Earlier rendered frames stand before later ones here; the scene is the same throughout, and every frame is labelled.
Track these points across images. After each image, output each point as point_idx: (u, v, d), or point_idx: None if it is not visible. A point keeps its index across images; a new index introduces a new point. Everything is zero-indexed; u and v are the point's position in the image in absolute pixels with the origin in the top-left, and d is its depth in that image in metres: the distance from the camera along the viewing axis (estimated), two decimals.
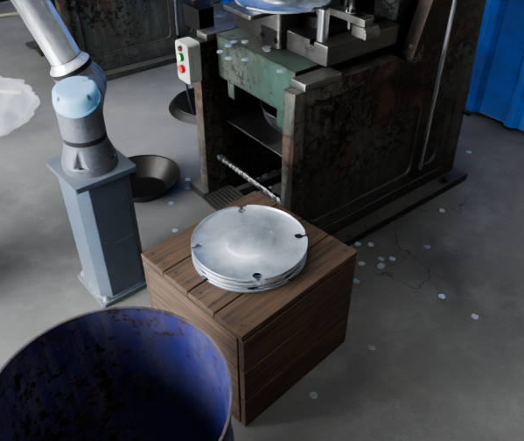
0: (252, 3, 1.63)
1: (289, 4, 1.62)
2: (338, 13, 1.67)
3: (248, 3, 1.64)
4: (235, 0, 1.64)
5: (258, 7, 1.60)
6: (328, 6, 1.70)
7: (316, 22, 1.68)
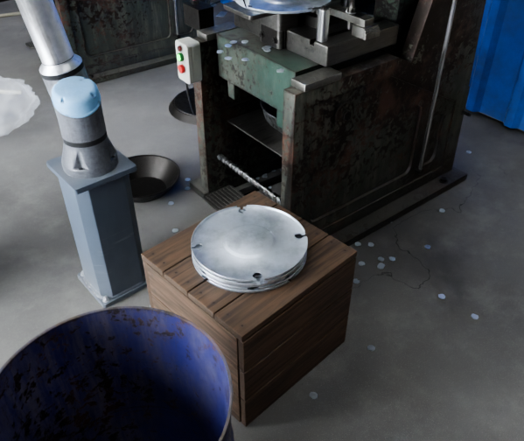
0: (304, 7, 1.60)
1: None
2: (338, 13, 1.67)
3: (301, 8, 1.60)
4: (300, 10, 1.56)
5: (316, 5, 1.62)
6: (328, 6, 1.70)
7: (316, 22, 1.68)
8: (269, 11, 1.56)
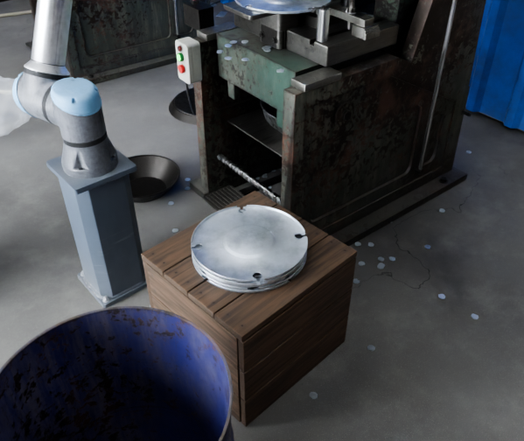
0: (304, 7, 1.60)
1: None
2: (338, 13, 1.67)
3: (301, 8, 1.60)
4: (300, 10, 1.56)
5: (316, 5, 1.62)
6: (328, 6, 1.70)
7: (316, 22, 1.68)
8: (269, 11, 1.56)
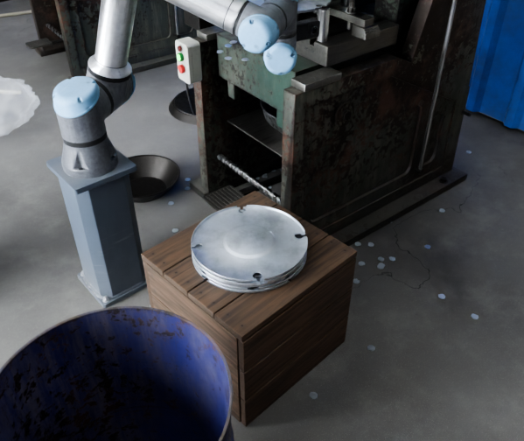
0: (312, 4, 1.62)
1: None
2: (338, 13, 1.67)
3: (310, 6, 1.61)
4: (313, 9, 1.58)
5: (320, 2, 1.64)
6: (328, 6, 1.70)
7: None
8: None
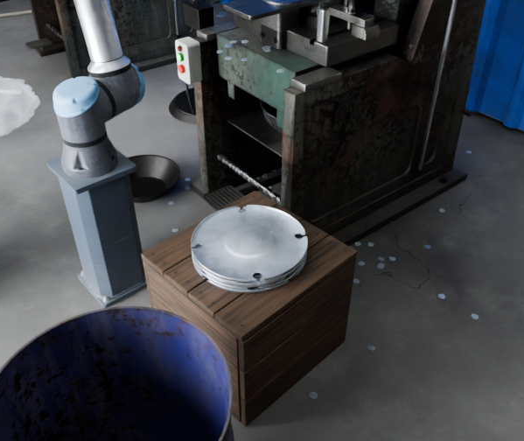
0: None
1: None
2: (338, 13, 1.67)
3: None
4: None
5: None
6: (328, 6, 1.70)
7: (316, 22, 1.68)
8: None
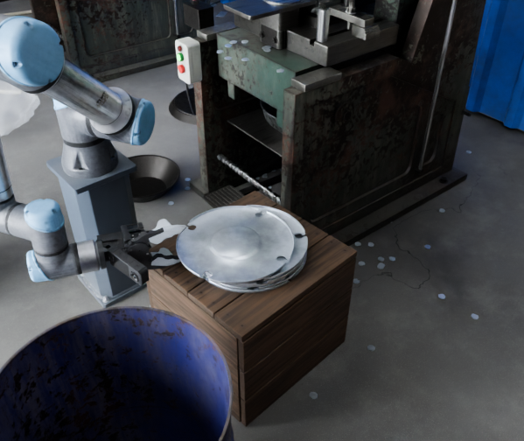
0: (208, 268, 1.32)
1: (251, 257, 1.35)
2: (338, 13, 1.67)
3: (203, 266, 1.32)
4: (187, 268, 1.31)
5: (221, 274, 1.30)
6: (328, 6, 1.70)
7: (316, 22, 1.68)
8: (176, 247, 1.37)
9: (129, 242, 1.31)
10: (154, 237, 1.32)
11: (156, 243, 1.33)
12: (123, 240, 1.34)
